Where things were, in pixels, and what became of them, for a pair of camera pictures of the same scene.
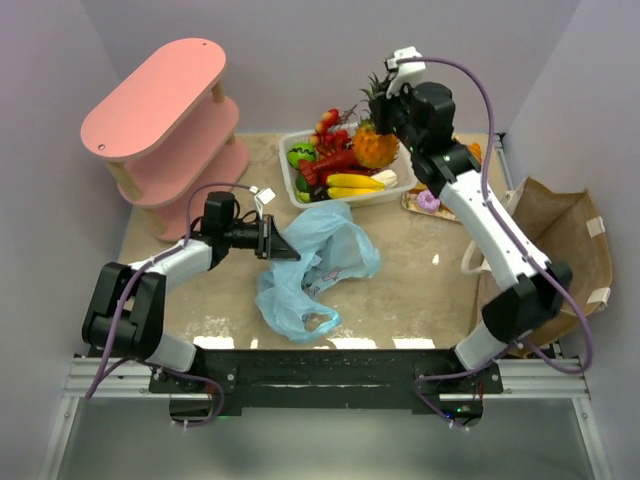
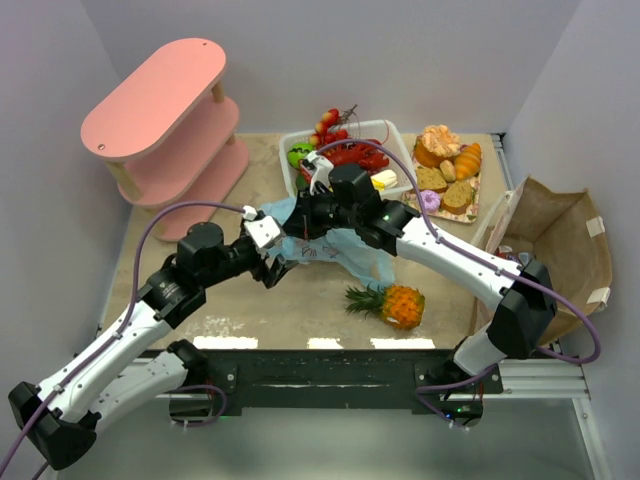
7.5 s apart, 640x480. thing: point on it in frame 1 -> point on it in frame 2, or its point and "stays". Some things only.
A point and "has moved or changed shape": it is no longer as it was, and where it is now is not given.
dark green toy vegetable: (301, 184) stays
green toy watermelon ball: (300, 151) stays
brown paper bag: (563, 222) stays
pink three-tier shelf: (167, 135) stays
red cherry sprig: (328, 134) stays
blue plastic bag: (330, 247) has moved or changed shape
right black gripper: (382, 116) -> (305, 216)
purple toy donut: (427, 202) stays
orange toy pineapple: (371, 148) -> (399, 306)
